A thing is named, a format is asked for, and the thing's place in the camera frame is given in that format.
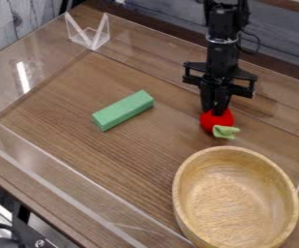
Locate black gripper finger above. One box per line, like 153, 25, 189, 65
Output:
213, 85, 232, 116
199, 81, 215, 112

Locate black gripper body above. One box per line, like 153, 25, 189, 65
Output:
183, 61, 257, 98

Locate red plush strawberry toy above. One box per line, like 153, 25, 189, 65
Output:
199, 108, 240, 140

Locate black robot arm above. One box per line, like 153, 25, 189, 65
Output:
183, 0, 257, 116

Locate green foam block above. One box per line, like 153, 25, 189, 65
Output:
92, 90, 153, 132

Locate wooden bowl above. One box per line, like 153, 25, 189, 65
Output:
172, 146, 299, 248

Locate black metal table leg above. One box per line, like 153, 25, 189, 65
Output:
12, 202, 31, 225

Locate black cable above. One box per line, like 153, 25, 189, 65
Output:
236, 28, 263, 56

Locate clear acrylic corner bracket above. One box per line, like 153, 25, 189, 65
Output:
64, 13, 109, 50

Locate clear acrylic enclosure wall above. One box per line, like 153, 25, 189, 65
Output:
0, 6, 299, 248

